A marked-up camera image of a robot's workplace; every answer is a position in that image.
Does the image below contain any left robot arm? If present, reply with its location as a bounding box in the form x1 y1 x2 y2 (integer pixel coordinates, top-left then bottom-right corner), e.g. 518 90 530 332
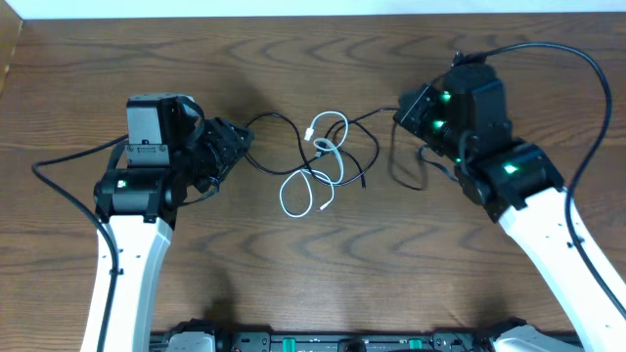
81 94 254 351

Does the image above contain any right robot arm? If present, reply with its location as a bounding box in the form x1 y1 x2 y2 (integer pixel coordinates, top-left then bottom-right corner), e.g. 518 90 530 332
393 64 625 351

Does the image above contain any thin black cable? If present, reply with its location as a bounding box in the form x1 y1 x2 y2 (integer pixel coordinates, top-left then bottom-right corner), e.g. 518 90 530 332
242 111 324 177

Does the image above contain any black usb cable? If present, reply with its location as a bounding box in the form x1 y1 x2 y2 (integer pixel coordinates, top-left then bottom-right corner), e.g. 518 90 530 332
312 106 431 193

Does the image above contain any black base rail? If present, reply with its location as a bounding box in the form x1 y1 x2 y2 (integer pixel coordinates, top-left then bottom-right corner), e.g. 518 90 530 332
149 320 581 352

